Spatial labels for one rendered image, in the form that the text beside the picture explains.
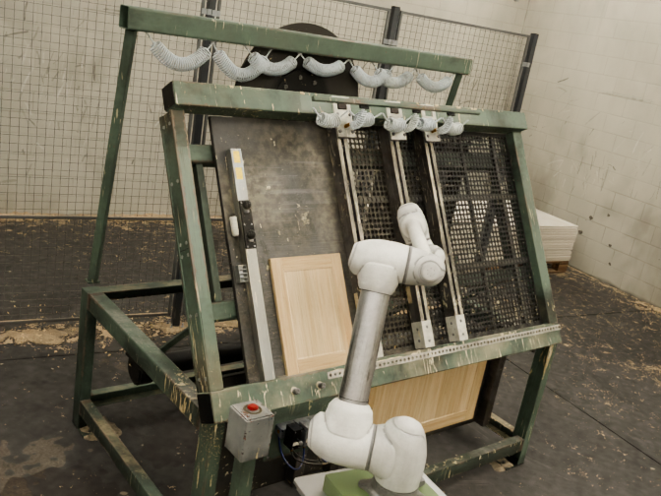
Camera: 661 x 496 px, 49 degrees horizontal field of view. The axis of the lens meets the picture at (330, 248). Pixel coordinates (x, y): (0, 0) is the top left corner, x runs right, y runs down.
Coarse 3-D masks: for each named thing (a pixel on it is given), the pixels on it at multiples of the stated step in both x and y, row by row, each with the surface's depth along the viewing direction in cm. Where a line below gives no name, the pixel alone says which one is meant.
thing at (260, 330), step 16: (240, 160) 302; (240, 192) 299; (240, 224) 297; (240, 240) 298; (256, 256) 298; (256, 272) 296; (256, 288) 295; (256, 304) 293; (256, 320) 292; (256, 336) 292; (256, 352) 293; (272, 368) 293
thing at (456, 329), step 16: (432, 112) 369; (448, 128) 358; (416, 144) 371; (432, 144) 370; (432, 160) 369; (432, 176) 366; (432, 192) 365; (432, 208) 365; (432, 224) 366; (432, 240) 366; (448, 240) 364; (448, 256) 363; (448, 272) 360; (448, 288) 360; (448, 304) 361; (448, 320) 361; (464, 320) 360; (464, 336) 358
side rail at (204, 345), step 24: (168, 120) 288; (168, 144) 289; (168, 168) 290; (192, 168) 286; (192, 192) 284; (192, 216) 282; (192, 240) 280; (192, 264) 279; (192, 288) 280; (192, 312) 281; (192, 336) 283; (216, 360) 277; (216, 384) 275
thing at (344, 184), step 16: (336, 96) 332; (336, 112) 329; (336, 128) 328; (352, 128) 327; (336, 144) 332; (336, 160) 333; (336, 176) 334; (352, 176) 333; (336, 192) 334; (352, 192) 332; (352, 208) 332; (352, 224) 328; (352, 240) 328; (352, 288) 329
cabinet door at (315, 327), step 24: (288, 264) 309; (312, 264) 317; (336, 264) 325; (288, 288) 307; (312, 288) 315; (336, 288) 322; (288, 312) 305; (312, 312) 312; (336, 312) 320; (288, 336) 302; (312, 336) 310; (336, 336) 318; (288, 360) 300; (312, 360) 307; (336, 360) 315
